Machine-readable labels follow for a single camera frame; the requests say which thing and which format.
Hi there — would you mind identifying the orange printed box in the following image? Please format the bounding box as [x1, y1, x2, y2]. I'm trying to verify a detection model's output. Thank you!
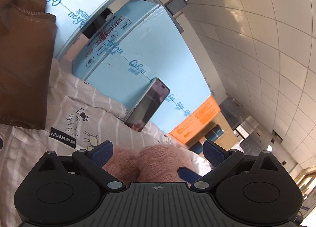
[169, 96, 220, 143]

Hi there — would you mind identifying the large light blue box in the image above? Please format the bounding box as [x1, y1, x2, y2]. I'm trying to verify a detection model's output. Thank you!
[72, 0, 211, 132]

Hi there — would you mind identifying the black power adapter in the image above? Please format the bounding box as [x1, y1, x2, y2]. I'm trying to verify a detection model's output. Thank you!
[165, 0, 187, 16]

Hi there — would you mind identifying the striped cartoon bed sheet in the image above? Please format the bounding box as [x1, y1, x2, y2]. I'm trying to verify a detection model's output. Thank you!
[0, 57, 213, 227]

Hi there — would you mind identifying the dark blue thermos bottle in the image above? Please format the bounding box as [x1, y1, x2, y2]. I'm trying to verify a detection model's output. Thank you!
[189, 125, 224, 154]

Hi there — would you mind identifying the white striped folded cloth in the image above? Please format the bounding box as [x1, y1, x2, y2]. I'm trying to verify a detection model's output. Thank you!
[192, 153, 212, 176]

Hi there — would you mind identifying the pink knitted sweater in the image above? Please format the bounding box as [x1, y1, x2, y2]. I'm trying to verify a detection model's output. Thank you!
[103, 145, 194, 186]

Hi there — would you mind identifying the brown folded garment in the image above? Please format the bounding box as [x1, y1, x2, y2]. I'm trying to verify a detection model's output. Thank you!
[1, 0, 57, 130]

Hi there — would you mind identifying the brown cardboard box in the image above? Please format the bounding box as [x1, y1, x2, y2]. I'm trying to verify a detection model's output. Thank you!
[185, 112, 237, 157]

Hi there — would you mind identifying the smartphone leaning on box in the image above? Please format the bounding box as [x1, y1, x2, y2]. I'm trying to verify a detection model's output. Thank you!
[124, 78, 170, 132]

